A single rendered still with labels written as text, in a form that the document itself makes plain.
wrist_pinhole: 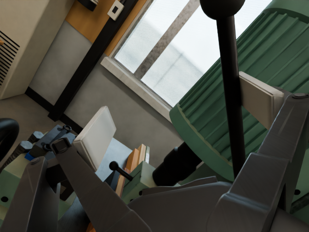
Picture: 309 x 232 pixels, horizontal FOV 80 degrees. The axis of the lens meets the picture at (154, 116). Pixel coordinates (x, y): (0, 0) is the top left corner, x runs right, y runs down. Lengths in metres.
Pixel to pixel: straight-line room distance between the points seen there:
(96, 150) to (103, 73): 1.69
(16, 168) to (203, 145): 0.33
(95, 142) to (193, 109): 0.18
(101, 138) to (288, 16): 0.27
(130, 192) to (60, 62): 1.74
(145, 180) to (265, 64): 0.28
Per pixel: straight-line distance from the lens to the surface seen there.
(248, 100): 0.17
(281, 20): 0.31
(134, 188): 0.39
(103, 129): 0.18
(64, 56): 2.00
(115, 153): 0.68
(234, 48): 0.18
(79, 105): 2.02
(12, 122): 0.54
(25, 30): 1.81
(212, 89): 0.29
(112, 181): 0.45
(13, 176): 0.42
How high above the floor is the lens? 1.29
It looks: 19 degrees down
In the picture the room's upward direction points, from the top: 42 degrees clockwise
